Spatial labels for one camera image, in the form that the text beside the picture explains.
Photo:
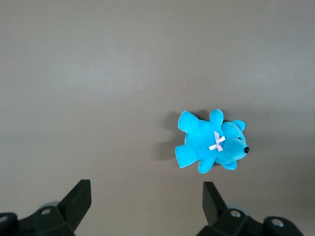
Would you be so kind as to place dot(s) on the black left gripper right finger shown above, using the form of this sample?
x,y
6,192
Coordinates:
x,y
221,221

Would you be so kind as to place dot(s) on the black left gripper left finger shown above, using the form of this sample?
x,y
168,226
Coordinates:
x,y
66,216

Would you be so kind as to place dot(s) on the blue plush teddy bear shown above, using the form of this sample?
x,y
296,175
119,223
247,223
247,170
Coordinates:
x,y
204,140

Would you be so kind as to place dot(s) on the brown table cloth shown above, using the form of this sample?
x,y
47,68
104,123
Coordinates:
x,y
98,73

